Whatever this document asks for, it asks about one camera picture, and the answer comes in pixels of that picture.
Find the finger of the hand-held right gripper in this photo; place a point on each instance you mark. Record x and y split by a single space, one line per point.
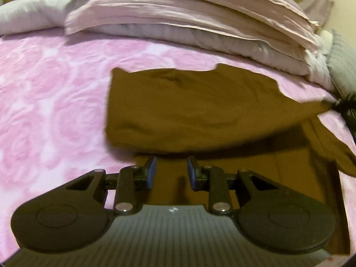
347 105

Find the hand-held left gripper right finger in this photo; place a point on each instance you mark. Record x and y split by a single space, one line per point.
191 172

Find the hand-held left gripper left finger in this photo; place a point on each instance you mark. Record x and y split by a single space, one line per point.
151 172

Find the brown garment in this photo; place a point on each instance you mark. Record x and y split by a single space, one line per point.
194 111

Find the grey knitted cushion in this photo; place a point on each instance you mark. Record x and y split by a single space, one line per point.
343 61

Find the pale pink cloth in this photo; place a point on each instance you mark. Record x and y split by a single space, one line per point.
317 2

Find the pink floral blanket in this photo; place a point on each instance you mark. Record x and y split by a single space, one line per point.
55 103

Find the folded pink quilt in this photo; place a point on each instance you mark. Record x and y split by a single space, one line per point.
180 2

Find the grey striped duvet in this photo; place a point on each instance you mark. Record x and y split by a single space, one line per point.
30 11

